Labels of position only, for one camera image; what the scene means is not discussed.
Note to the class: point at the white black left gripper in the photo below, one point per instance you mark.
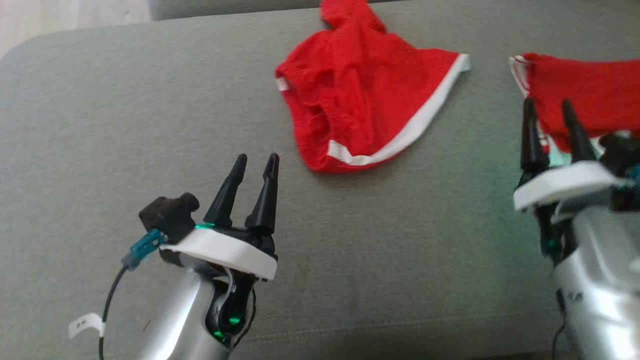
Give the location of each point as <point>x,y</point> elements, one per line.
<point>225,250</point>

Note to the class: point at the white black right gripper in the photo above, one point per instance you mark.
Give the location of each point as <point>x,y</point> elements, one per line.
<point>565,182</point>

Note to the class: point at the red white basketball jersey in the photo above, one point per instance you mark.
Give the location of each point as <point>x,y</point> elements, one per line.
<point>585,90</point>

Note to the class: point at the red shorts with white trim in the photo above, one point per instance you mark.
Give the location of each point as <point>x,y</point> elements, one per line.
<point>360,95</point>

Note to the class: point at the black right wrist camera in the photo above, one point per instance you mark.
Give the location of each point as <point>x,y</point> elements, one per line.
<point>620,150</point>

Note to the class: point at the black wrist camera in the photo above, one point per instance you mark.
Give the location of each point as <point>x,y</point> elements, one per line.
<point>167,215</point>
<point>620,150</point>

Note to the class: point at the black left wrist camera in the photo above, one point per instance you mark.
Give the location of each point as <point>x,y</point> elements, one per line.
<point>167,215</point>

